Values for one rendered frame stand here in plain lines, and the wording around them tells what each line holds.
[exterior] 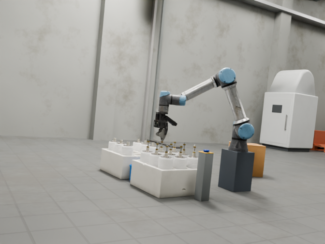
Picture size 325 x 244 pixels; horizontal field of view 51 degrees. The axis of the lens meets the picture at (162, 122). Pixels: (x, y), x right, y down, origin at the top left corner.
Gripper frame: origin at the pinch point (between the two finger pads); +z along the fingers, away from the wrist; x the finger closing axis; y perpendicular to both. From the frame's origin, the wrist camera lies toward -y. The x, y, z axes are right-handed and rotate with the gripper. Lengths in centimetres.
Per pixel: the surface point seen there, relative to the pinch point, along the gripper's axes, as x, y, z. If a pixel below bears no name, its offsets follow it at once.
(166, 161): 28.8, 12.7, 11.2
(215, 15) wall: -293, -259, -201
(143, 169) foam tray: 10.5, 19.5, 20.0
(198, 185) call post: 40.2, -6.2, 24.5
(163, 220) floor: 70, 36, 34
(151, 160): 14.1, 16.1, 12.9
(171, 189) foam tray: 32.0, 8.6, 28.6
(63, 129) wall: -289, 1, 23
